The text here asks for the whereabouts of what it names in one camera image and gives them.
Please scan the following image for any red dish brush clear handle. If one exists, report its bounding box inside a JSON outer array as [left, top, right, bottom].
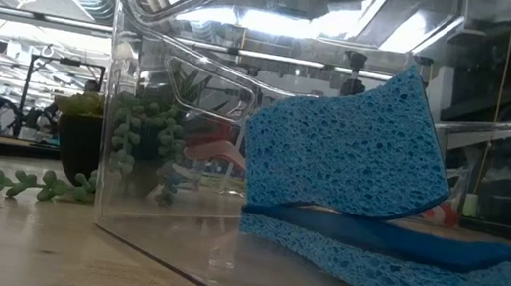
[[417, 199, 462, 228], [181, 120, 252, 172]]

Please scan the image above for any person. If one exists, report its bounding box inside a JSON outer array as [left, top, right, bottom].
[[82, 78, 102, 96]]

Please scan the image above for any succulent plant in black pot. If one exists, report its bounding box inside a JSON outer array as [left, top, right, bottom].
[[0, 38, 234, 232]]

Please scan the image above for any small pale green container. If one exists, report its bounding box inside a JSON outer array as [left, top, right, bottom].
[[461, 191, 481, 219]]

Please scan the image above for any blue scrub sponge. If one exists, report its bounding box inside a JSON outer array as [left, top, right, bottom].
[[228, 197, 511, 286], [233, 41, 469, 234]]

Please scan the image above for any black tripod-mounted camera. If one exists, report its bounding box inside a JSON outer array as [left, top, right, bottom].
[[338, 49, 371, 100]]

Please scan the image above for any clear plastic bin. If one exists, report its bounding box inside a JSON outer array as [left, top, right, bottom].
[[74, 0, 511, 286]]

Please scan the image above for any black metal rack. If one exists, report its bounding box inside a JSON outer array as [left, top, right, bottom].
[[13, 52, 108, 151]]

